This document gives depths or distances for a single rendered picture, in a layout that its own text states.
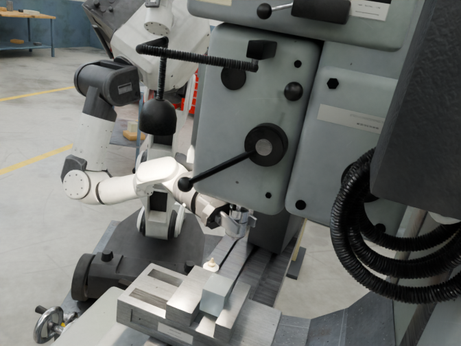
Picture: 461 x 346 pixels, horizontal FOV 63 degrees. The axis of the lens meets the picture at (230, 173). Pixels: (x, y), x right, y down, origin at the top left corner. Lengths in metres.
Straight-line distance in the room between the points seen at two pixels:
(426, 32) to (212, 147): 0.44
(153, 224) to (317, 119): 1.25
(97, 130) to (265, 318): 0.64
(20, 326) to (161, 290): 1.49
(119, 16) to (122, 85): 0.20
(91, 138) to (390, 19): 0.78
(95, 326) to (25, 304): 1.26
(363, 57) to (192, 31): 0.63
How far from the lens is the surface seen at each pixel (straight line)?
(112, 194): 1.03
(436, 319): 0.68
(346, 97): 0.59
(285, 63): 0.62
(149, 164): 0.97
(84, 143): 1.08
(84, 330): 1.23
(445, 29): 0.34
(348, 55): 0.60
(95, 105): 1.07
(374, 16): 0.59
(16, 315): 2.42
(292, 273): 2.79
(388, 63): 0.60
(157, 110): 0.72
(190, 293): 0.88
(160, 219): 1.72
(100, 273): 1.69
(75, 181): 1.07
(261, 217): 1.21
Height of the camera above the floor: 1.65
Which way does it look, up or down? 23 degrees down
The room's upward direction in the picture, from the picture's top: 10 degrees clockwise
